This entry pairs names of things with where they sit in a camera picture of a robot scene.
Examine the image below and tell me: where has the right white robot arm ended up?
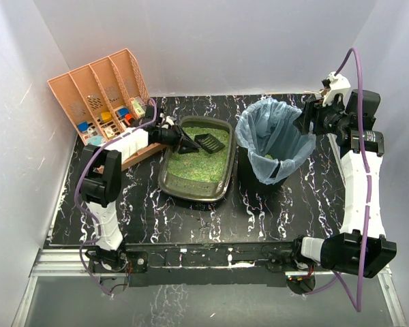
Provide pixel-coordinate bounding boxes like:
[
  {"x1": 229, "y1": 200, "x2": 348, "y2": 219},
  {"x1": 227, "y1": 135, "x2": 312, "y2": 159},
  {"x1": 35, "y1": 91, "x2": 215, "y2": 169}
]
[{"x1": 235, "y1": 87, "x2": 397, "y2": 278}]

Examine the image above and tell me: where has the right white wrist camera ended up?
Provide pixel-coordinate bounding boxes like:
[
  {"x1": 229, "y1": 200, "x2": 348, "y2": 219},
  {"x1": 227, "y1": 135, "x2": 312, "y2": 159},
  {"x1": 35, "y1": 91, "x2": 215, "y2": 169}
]
[{"x1": 320, "y1": 72, "x2": 351, "y2": 107}]

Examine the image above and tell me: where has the green white eraser pack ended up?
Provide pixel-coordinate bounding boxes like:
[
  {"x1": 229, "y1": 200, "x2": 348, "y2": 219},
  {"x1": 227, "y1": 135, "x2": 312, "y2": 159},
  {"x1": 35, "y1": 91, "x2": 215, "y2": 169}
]
[{"x1": 131, "y1": 98, "x2": 146, "y2": 117}]

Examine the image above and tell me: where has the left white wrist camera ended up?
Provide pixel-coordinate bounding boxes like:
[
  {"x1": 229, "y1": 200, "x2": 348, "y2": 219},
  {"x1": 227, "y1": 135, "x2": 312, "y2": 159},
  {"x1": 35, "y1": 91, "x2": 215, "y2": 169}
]
[{"x1": 160, "y1": 116, "x2": 176, "y2": 129}]

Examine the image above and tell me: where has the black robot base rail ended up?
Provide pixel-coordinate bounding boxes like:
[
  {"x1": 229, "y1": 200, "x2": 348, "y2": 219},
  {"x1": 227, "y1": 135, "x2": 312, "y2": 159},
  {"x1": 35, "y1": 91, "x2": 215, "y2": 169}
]
[{"x1": 85, "y1": 242, "x2": 326, "y2": 292}]

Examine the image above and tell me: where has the peach plastic file organizer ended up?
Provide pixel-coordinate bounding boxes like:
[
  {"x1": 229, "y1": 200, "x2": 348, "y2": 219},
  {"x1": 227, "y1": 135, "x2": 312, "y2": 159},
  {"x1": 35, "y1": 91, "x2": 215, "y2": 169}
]
[{"x1": 46, "y1": 48, "x2": 170, "y2": 171}]

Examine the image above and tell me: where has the light blue correction tape pack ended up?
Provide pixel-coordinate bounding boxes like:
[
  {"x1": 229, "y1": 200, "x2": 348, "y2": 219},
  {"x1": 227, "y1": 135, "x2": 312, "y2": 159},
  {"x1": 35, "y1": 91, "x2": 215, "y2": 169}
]
[{"x1": 87, "y1": 136, "x2": 106, "y2": 146}]

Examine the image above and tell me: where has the dark green litter box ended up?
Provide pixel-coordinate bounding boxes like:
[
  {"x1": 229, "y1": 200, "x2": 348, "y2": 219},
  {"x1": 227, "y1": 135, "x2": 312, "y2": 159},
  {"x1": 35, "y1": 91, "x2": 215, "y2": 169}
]
[{"x1": 157, "y1": 116, "x2": 236, "y2": 202}]

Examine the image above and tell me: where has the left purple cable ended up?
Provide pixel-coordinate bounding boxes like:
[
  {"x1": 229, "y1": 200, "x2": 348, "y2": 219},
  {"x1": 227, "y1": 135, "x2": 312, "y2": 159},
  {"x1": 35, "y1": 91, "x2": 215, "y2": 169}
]
[{"x1": 74, "y1": 97, "x2": 157, "y2": 298}]

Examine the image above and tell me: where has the yellow pencil sharpener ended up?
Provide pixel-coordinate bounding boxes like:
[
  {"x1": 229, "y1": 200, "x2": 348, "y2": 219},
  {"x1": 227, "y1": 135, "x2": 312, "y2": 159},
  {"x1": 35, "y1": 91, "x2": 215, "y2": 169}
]
[{"x1": 99, "y1": 111, "x2": 112, "y2": 124}]

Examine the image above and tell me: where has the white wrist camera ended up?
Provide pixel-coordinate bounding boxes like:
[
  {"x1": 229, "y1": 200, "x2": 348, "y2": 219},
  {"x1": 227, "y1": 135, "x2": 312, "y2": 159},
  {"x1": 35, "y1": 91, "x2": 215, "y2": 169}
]
[
  {"x1": 160, "y1": 116, "x2": 176, "y2": 129},
  {"x1": 320, "y1": 72, "x2": 351, "y2": 107}
]

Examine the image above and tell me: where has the black slotted litter scoop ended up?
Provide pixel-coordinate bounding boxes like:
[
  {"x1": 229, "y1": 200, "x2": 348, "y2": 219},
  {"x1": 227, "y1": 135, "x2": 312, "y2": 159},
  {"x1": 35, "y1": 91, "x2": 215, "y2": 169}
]
[{"x1": 194, "y1": 134, "x2": 224, "y2": 154}]

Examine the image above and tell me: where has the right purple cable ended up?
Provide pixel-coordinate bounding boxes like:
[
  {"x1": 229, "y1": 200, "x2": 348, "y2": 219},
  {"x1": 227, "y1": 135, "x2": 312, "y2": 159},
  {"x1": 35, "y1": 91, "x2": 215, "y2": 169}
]
[{"x1": 303, "y1": 46, "x2": 368, "y2": 313}]

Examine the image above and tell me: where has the black trash bin blue bag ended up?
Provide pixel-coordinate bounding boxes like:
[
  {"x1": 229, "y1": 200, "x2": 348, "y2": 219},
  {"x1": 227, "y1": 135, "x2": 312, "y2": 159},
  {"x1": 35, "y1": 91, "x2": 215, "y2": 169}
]
[{"x1": 235, "y1": 98, "x2": 316, "y2": 185}]

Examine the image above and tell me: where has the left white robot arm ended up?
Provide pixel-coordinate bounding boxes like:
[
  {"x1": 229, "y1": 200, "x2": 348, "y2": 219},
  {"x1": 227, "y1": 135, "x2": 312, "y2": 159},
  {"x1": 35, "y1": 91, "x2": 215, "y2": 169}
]
[{"x1": 74, "y1": 99, "x2": 200, "y2": 251}]

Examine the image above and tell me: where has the purple cable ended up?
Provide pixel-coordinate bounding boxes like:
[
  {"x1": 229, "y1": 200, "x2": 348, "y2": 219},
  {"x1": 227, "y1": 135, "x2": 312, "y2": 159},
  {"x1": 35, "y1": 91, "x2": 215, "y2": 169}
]
[
  {"x1": 74, "y1": 97, "x2": 157, "y2": 298},
  {"x1": 303, "y1": 46, "x2": 368, "y2": 313}
]

